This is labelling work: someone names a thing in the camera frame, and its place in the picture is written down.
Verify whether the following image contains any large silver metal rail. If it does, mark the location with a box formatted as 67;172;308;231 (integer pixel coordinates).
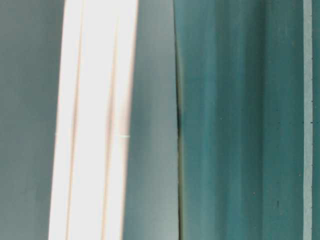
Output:
48;0;139;240

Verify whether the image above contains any green cutting mat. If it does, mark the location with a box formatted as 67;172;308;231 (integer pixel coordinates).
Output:
174;0;320;240

